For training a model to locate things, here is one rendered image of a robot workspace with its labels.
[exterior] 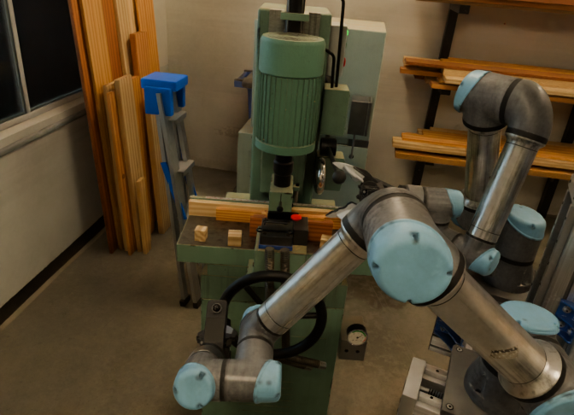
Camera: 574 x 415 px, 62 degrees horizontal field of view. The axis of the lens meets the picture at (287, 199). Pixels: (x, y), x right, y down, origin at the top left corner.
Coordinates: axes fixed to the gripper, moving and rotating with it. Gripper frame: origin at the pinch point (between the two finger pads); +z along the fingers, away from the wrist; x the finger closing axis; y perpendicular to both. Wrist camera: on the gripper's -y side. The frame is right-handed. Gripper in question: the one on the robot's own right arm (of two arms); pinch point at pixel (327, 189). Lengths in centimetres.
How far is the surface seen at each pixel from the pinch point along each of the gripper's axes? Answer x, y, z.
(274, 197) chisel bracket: 8.3, -12.1, 14.1
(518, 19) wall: -58, -226, -140
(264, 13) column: -43, -30, 22
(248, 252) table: 22.1, -2.1, 20.2
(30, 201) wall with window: 53, -96, 134
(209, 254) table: 23.8, -2.2, 31.3
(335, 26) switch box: -41, -39, 0
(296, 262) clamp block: 18.8, 7.8, 6.6
